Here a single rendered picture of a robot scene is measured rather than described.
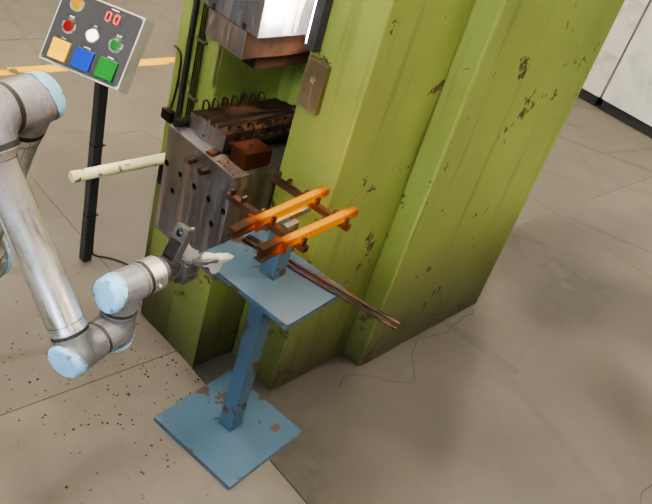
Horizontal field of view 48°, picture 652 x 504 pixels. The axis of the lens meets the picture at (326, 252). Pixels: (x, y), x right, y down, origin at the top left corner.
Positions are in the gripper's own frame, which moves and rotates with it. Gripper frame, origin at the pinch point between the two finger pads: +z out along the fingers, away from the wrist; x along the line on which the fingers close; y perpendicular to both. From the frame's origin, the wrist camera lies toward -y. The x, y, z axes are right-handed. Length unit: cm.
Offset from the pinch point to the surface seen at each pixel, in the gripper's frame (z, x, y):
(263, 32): 53, -39, -36
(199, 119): 53, -59, 5
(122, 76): 45, -91, 2
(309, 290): 36.4, 13.2, 26.3
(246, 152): 51, -34, 4
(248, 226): 11.8, 1.4, -0.9
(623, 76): 588, -32, 65
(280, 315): 19.2, 15.4, 26.3
